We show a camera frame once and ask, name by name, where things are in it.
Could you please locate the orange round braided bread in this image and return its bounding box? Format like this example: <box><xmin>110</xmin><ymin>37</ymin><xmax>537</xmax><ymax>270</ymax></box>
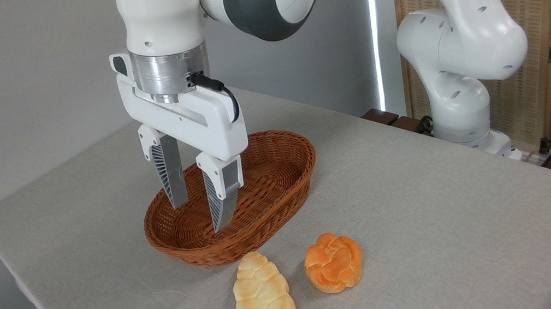
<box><xmin>299</xmin><ymin>228</ymin><xmax>369</xmax><ymax>298</ymax></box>

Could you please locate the dark brown wooden block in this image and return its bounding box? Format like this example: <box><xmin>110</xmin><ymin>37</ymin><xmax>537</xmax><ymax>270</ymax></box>
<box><xmin>360</xmin><ymin>99</ymin><xmax>434</xmax><ymax>144</ymax></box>

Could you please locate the brown oval wicker basket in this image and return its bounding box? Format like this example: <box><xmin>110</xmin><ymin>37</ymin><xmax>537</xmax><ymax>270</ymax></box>
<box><xmin>132</xmin><ymin>123</ymin><xmax>332</xmax><ymax>277</ymax></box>

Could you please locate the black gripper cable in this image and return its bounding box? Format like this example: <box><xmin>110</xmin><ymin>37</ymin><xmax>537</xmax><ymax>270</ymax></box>
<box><xmin>188</xmin><ymin>66</ymin><xmax>242</xmax><ymax>129</ymax></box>

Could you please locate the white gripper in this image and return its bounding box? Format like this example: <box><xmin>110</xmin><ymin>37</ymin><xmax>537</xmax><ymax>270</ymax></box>
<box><xmin>109</xmin><ymin>34</ymin><xmax>263</xmax><ymax>246</ymax></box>

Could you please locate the pale long croissant bread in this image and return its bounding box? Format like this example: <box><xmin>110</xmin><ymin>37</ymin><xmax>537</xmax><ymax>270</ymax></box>
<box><xmin>227</xmin><ymin>246</ymin><xmax>297</xmax><ymax>309</ymax></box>

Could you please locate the grey tablecloth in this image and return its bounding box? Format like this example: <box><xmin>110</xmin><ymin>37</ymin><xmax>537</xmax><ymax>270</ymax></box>
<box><xmin>0</xmin><ymin>36</ymin><xmax>551</xmax><ymax>309</ymax></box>

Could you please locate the vertical white light strip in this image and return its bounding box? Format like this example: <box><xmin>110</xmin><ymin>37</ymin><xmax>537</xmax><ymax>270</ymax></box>
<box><xmin>363</xmin><ymin>0</ymin><xmax>396</xmax><ymax>112</ymax></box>

